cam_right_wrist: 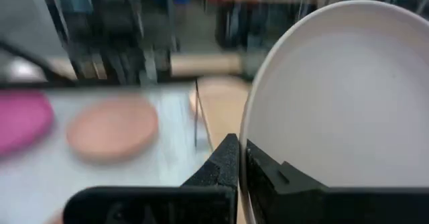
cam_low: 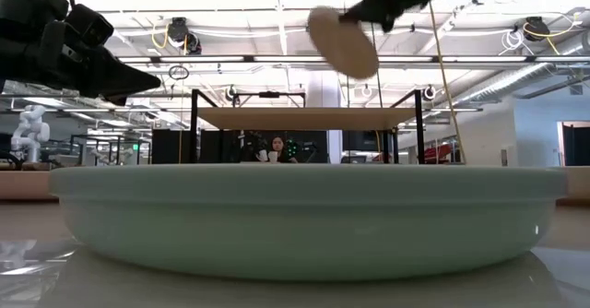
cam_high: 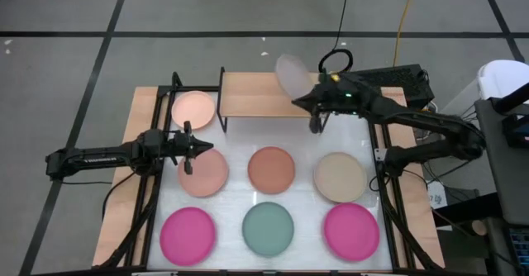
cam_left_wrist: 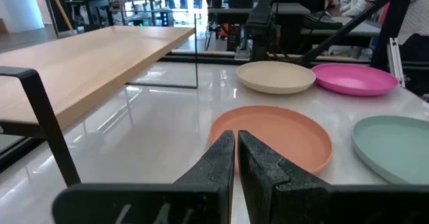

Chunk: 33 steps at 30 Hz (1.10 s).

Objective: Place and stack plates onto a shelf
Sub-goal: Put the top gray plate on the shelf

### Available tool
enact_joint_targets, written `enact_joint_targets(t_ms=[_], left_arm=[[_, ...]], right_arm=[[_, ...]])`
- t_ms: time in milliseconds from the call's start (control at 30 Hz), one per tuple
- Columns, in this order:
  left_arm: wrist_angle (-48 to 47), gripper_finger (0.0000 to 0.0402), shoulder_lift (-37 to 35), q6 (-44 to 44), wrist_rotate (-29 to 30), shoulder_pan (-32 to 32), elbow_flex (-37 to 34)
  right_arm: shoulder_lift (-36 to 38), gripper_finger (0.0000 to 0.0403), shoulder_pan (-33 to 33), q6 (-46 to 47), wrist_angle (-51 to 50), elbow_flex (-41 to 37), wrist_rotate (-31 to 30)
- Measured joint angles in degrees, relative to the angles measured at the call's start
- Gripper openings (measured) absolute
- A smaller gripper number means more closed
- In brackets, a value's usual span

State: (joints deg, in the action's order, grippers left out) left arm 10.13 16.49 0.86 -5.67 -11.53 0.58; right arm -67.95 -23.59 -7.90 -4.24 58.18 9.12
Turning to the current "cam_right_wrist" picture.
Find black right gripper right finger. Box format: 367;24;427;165
245;139;429;224

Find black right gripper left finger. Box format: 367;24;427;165
62;133;240;224

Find white plate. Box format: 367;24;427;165
238;0;429;224

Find peach plate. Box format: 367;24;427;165
65;95;160;164

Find magenta plate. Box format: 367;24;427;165
0;89;56;158

